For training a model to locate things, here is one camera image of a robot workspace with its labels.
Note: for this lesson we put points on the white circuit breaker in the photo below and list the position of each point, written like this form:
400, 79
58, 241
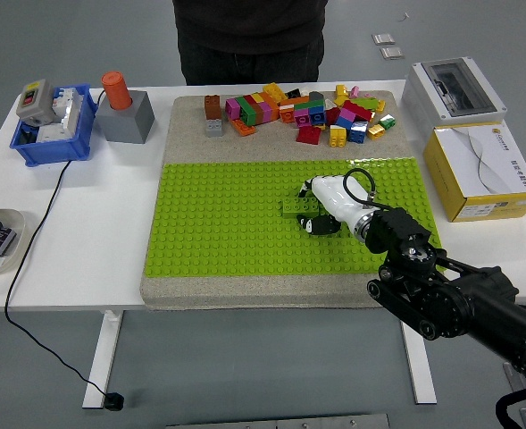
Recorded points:
66, 108

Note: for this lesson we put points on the red sloped brick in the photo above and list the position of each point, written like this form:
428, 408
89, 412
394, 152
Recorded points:
309, 135

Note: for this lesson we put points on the white electrical distribution box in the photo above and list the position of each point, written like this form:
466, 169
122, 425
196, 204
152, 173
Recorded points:
428, 103

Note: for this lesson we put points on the grey button base block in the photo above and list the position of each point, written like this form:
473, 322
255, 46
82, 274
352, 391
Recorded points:
126, 121

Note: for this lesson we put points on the lime green long brick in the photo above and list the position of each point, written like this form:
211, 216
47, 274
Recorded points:
298, 206

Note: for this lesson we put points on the blue magenta-topped brick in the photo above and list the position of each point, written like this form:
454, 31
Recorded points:
346, 119

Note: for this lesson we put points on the grey switch box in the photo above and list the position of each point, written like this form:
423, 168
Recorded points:
35, 102

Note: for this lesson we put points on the flat orange brick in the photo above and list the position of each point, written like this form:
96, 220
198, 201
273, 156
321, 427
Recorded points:
243, 129

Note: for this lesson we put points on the brown and red brick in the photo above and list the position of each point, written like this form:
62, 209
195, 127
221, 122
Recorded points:
258, 113

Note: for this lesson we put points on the orange long brick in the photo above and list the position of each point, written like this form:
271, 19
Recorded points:
294, 101

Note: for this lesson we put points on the blue square brick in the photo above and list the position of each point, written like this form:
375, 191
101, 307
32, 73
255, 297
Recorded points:
317, 116

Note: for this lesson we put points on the yellow and white carton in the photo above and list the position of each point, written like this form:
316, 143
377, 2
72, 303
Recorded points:
477, 156

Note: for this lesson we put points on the purple circuit module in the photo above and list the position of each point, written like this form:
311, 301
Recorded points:
2, 241

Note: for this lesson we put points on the magenta square brick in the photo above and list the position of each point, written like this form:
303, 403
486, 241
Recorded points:
302, 118

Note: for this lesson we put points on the dark green brick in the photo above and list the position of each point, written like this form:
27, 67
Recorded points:
246, 110

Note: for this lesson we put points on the dark red long brick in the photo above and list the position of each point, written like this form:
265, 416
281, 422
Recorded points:
357, 111

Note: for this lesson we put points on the shiny blue brick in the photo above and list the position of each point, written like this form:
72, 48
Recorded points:
357, 132

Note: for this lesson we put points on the yellow double brick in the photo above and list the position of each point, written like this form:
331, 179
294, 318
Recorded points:
337, 136

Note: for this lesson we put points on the orange tall brick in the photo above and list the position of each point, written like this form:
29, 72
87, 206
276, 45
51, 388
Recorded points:
274, 107

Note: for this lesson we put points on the grey-brown mat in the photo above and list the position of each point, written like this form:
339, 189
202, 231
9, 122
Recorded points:
200, 147

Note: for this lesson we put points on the silver grey rounded brick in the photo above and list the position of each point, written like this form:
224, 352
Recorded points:
316, 96

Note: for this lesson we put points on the blue plastic bin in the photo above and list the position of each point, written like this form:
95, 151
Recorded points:
52, 152

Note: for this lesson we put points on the yellow long brick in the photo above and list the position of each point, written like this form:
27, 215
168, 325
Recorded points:
275, 92

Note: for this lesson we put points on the green studded baseplate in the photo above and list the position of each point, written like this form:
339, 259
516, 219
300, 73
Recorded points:
227, 223

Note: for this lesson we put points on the person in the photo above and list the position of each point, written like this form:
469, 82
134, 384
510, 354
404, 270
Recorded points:
249, 40

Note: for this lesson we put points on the black plug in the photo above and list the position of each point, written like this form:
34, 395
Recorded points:
113, 401

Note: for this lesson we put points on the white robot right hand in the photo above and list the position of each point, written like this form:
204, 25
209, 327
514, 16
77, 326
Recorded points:
338, 199

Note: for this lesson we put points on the orange cylinder button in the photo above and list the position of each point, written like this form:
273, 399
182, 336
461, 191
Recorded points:
116, 90

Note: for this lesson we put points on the brown tall brick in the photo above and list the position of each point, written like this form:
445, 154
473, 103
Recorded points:
212, 107

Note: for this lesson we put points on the small grey brick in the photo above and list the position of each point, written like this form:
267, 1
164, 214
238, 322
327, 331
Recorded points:
214, 128

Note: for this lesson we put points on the small gold yellow brick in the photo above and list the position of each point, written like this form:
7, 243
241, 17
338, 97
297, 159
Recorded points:
375, 131

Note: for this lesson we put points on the lime brick with pink stud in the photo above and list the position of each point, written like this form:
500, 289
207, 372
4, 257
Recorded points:
365, 102

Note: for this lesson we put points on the long metal floor plate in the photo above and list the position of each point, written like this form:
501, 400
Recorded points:
276, 421

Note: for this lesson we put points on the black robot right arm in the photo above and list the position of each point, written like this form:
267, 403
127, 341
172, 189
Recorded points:
445, 286

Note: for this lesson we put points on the pink yellow-topped brick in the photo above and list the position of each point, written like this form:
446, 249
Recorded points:
268, 112

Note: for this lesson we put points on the small orange brick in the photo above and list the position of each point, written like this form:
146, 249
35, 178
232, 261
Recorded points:
286, 115

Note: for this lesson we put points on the black brick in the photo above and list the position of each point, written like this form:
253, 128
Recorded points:
293, 94

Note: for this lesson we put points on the dark red square brick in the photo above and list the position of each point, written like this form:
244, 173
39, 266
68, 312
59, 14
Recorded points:
332, 116

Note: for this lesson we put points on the white table leg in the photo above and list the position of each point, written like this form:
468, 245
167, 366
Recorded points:
104, 357
421, 375

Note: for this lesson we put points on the green and white brick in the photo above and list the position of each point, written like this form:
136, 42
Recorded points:
386, 121

